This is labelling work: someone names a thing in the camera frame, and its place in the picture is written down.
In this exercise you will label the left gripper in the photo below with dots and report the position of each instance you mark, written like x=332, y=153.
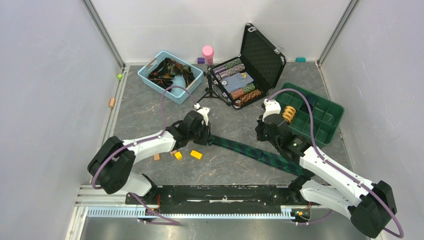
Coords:
x=207, y=135

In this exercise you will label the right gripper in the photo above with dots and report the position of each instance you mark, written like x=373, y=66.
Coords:
x=258, y=128

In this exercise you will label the green navy striped tie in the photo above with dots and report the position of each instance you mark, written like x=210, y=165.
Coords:
x=265, y=157

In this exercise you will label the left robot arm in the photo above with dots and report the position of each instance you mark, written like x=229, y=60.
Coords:
x=111, y=167

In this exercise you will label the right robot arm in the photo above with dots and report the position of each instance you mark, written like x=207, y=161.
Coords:
x=370, y=206

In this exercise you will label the pile of dark ties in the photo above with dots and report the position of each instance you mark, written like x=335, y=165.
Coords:
x=163, y=75

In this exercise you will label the yellow rectangular block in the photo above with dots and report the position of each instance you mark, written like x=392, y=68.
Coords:
x=197, y=155

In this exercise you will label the small yellow cube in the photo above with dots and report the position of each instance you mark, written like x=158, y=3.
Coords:
x=178, y=155

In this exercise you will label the black small tripod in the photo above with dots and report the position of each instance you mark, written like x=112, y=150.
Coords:
x=210, y=91

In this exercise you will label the orange wooden block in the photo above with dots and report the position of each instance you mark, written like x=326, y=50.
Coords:
x=157, y=157

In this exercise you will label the black open carrying case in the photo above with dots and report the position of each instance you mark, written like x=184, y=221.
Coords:
x=251, y=75

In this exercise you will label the rolled navy tie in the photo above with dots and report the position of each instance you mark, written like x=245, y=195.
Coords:
x=312, y=99

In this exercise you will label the green compartment tray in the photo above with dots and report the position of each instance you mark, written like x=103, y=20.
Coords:
x=326, y=114

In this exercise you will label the light blue perforated basket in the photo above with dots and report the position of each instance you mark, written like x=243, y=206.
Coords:
x=179, y=93

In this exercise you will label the purple small block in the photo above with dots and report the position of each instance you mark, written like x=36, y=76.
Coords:
x=200, y=60

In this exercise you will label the teal small block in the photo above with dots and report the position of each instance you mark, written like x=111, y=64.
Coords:
x=300, y=59

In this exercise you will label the pink cylinder on tripod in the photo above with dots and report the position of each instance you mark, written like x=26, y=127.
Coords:
x=208, y=54

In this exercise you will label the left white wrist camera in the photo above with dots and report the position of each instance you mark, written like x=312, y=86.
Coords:
x=204, y=111

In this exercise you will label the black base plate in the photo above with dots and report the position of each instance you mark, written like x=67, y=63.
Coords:
x=222, y=199

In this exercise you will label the orange block on rail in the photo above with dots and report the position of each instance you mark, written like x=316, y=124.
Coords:
x=112, y=102

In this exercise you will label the aluminium slotted rail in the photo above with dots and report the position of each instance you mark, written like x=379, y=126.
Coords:
x=98, y=215

